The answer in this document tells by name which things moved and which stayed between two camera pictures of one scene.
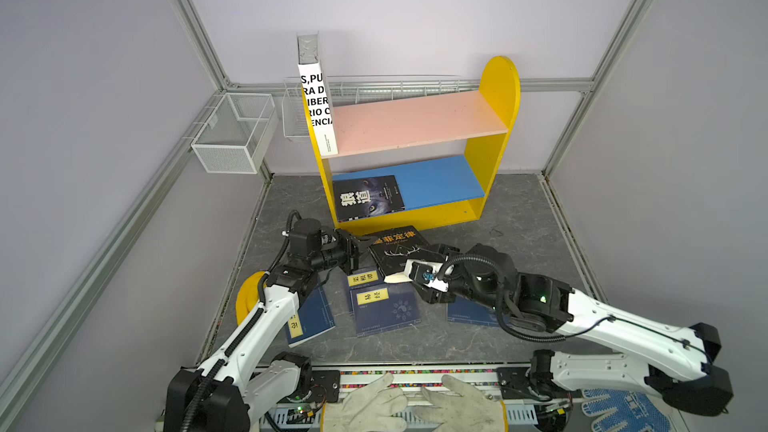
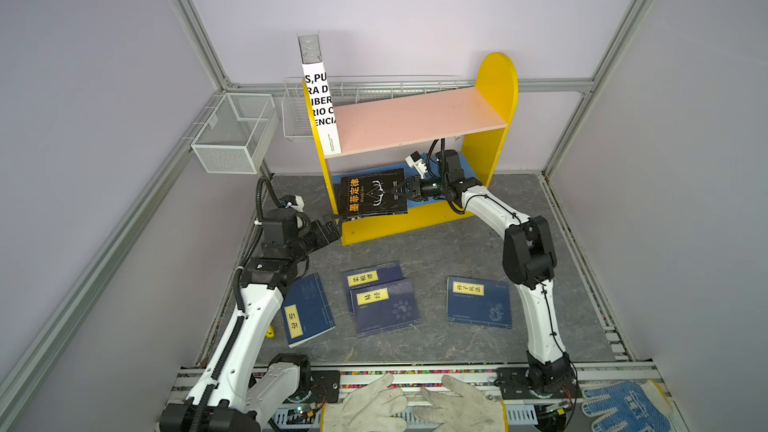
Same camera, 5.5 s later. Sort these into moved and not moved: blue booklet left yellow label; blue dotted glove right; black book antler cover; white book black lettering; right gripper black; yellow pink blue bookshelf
Moved: right gripper black; black book antler cover
Not moved: blue dotted glove right; white book black lettering; yellow pink blue bookshelf; blue booklet left yellow label
